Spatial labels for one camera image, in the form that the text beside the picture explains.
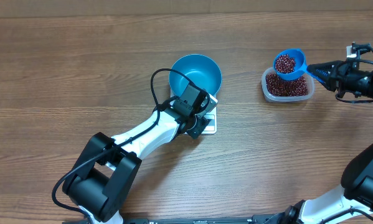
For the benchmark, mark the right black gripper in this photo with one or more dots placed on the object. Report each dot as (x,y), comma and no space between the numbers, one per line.
(338,71)

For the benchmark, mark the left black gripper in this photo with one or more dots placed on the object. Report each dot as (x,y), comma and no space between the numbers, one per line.
(198,132)

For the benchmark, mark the blue plastic scoop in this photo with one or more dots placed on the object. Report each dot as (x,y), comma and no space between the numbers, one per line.
(300,67)

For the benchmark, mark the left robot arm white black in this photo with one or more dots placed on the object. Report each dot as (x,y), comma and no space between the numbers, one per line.
(103,174)

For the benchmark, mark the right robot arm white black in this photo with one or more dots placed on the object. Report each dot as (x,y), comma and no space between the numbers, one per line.
(354,195)

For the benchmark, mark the white digital kitchen scale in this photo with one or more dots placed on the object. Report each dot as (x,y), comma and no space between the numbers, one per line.
(209,123)

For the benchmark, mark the beans in scoop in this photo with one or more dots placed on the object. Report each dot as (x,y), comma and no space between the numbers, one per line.
(285,64)

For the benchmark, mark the teal blue bowl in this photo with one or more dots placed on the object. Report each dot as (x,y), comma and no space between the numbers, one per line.
(202,70)

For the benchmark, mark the red adzuki beans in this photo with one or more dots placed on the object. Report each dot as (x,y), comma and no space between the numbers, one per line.
(279,87)

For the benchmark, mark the clear plastic container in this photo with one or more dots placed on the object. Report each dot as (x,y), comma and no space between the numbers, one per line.
(286,99)

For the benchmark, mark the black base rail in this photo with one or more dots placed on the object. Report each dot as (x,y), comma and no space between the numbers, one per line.
(255,219)

